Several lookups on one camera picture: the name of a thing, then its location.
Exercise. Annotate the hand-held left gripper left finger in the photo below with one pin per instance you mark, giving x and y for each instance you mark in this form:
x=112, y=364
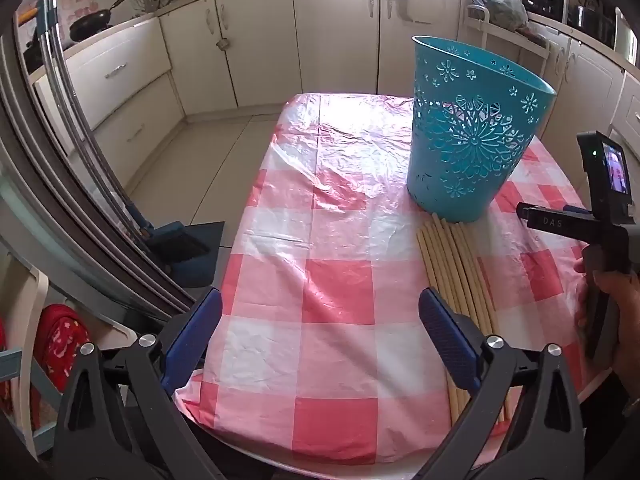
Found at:
x=195, y=335

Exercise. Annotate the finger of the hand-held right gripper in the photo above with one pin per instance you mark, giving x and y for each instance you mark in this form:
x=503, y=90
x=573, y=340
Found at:
x=576, y=207
x=555, y=221

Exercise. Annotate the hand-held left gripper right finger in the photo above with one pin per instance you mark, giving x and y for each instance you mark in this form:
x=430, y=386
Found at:
x=445, y=332

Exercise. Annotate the bundle of wooden chopsticks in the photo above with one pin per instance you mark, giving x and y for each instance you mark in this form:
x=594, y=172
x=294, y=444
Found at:
x=450, y=270

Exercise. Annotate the blue perforated plastic basket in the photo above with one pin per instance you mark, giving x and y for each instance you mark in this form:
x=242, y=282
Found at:
x=465, y=160

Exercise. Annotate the person's right hand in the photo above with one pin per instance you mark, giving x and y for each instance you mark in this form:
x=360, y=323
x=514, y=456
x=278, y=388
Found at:
x=625, y=320

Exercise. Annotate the blue dustpan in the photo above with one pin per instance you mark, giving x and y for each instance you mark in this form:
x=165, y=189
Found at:
x=187, y=250

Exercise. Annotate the cream cabinet with drawers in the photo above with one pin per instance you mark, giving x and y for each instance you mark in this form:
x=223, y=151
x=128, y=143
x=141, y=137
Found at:
x=585, y=80

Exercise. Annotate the red patterned bag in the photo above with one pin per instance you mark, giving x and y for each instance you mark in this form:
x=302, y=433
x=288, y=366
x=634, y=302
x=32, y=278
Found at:
x=62, y=345

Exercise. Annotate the red white checkered tablecloth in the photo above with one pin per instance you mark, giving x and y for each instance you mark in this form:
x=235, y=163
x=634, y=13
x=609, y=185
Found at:
x=325, y=270

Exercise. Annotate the white plastic shelf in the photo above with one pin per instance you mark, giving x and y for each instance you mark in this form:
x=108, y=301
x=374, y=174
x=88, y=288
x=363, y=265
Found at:
x=30, y=310

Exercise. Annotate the white trolley rack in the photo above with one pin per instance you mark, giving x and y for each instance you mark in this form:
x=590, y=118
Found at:
x=505, y=45

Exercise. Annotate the plastic bag of vegetables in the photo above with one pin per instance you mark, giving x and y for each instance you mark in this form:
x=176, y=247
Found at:
x=502, y=5

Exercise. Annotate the cream drawer cabinet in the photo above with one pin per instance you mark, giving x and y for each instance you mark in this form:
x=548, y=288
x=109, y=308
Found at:
x=120, y=95

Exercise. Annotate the white hanging plastic bin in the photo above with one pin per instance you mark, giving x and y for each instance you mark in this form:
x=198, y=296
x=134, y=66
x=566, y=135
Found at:
x=425, y=2

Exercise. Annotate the cream door cabinets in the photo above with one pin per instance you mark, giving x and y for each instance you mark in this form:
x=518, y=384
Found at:
x=330, y=35

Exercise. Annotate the black wok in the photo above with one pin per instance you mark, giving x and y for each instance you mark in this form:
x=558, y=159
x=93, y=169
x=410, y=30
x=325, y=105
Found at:
x=92, y=25

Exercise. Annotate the grey sliding door frame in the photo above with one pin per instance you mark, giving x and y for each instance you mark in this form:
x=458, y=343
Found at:
x=65, y=170

